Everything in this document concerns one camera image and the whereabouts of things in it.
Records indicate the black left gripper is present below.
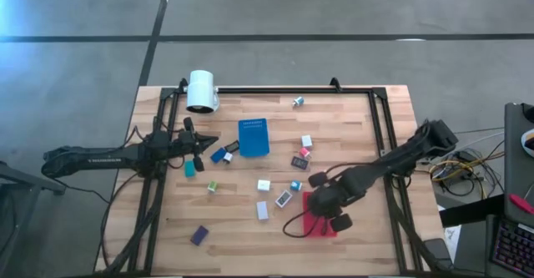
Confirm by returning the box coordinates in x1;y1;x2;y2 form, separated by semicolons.
174;117;219;173

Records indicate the indigo plastic case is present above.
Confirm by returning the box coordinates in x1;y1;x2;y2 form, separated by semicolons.
189;225;210;246

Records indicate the tangled cable bundle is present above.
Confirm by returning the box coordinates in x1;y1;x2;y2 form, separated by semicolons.
429;129;506;200

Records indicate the blue plastic case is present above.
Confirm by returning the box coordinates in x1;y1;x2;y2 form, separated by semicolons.
209;147;228;164

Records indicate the red plastic basket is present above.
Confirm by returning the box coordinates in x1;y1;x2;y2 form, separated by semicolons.
301;190;339;239

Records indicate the grey metal stand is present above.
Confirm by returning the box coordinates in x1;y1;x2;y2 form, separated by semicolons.
0;159;67;278

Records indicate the white cylindrical projector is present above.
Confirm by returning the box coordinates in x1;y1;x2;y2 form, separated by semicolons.
185;69;220;114

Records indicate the white digital thermometer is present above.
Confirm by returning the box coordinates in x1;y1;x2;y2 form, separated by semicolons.
275;190;294;209

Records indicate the white adapter box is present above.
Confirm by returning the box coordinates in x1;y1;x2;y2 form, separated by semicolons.
255;200;270;221

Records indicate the black device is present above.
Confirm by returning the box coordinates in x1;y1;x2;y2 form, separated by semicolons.
290;155;310;171

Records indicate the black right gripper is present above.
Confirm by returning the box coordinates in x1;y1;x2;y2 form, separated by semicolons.
308;171;354;232

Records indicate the black phone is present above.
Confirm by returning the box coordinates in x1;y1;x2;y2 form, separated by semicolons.
423;238;454;270

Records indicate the grey desk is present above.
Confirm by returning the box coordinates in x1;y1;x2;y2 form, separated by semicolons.
502;101;534;229

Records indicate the blue plastic basket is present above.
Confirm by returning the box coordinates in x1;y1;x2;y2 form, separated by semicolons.
238;118;271;159

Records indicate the red hand tool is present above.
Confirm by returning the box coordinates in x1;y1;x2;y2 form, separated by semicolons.
508;193;534;215

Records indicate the black camera cable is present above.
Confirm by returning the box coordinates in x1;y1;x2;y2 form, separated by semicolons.
282;208;330;239

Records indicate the backlit black keyboard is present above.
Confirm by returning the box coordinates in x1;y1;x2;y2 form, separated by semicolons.
491;217;534;278

